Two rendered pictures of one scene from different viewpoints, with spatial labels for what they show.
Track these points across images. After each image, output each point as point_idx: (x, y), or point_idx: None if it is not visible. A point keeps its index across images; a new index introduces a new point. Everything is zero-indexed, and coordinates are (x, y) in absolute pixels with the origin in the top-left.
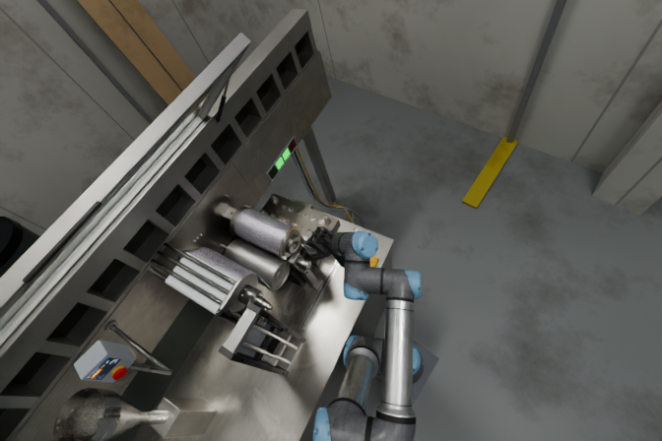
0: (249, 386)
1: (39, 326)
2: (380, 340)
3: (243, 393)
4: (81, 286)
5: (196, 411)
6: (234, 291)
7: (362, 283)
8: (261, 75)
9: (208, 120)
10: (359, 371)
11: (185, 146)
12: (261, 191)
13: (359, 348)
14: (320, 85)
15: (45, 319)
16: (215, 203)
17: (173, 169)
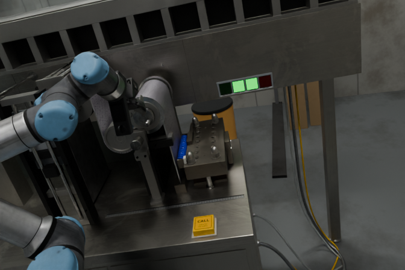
0: (44, 212)
1: (3, 31)
2: (75, 244)
3: (38, 211)
4: (32, 29)
5: (7, 176)
6: (52, 79)
7: (47, 93)
8: None
9: None
10: (5, 205)
11: None
12: (203, 96)
13: (50, 217)
14: (345, 44)
15: (7, 30)
16: (149, 61)
17: (126, 2)
